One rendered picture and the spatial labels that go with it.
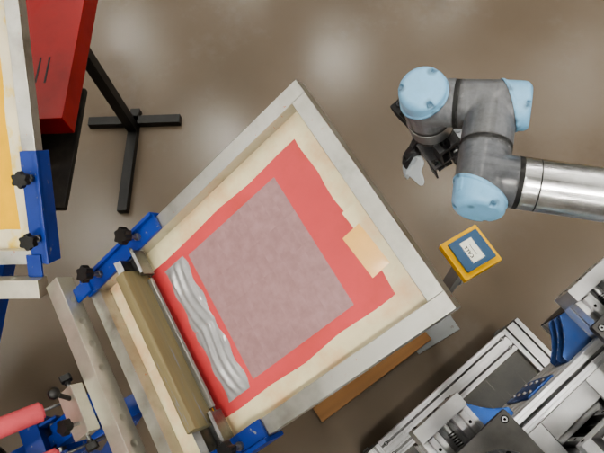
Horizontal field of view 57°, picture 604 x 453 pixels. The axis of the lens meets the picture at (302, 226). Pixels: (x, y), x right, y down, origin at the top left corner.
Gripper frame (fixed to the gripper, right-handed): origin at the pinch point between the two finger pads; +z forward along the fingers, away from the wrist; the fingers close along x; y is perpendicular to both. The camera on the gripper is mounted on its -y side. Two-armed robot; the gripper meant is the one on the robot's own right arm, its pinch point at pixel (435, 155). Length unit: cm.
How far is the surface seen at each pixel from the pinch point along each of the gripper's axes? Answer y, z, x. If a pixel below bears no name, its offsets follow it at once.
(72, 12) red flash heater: -123, 21, -63
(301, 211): -6.1, -2.1, -30.0
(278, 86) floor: -135, 148, -26
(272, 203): -12.2, -1.0, -34.7
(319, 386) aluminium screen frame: 27, -2, -46
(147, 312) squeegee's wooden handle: -8, 0, -73
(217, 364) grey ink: 10, 6, -67
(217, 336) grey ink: 4, 5, -63
